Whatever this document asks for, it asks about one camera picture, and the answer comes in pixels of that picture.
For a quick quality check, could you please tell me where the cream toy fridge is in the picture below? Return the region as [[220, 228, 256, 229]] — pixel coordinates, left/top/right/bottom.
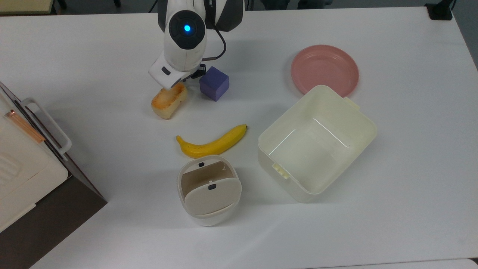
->
[[0, 93, 69, 233]]

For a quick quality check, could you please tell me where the purple cube block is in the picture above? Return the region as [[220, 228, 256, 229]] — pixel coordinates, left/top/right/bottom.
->
[[199, 66, 230, 102]]

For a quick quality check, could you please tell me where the dark brown drawer box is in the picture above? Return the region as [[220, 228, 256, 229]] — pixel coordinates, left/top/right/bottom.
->
[[0, 81, 108, 269]]

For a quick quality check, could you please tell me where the black stand base clamp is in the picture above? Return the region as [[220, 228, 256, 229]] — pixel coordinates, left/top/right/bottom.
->
[[426, 0, 454, 21]]

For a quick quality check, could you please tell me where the pink plastic plate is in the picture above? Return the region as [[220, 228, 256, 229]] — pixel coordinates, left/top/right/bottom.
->
[[291, 45, 360, 98]]

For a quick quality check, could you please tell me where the toasted toy bread piece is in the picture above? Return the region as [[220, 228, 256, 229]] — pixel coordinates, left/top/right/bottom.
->
[[151, 82, 188, 120]]

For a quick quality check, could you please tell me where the dark Franka gripper body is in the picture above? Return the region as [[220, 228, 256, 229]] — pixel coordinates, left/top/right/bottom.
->
[[149, 55, 195, 90]]

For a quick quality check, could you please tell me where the white plastic storage container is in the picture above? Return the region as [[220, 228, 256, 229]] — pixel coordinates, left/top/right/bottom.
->
[[257, 85, 378, 203]]

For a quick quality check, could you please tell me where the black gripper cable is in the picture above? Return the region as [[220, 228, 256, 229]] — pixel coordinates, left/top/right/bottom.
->
[[202, 29, 227, 62]]

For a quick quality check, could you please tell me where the small white swing-lid trash can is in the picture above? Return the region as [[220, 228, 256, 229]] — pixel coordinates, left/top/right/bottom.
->
[[177, 155, 242, 227]]

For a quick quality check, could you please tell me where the tan wooden board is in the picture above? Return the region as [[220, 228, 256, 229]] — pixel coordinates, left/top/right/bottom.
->
[[0, 0, 53, 15]]

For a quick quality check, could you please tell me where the yellow toy banana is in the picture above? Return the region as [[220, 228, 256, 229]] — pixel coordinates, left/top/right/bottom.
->
[[176, 124, 248, 159]]

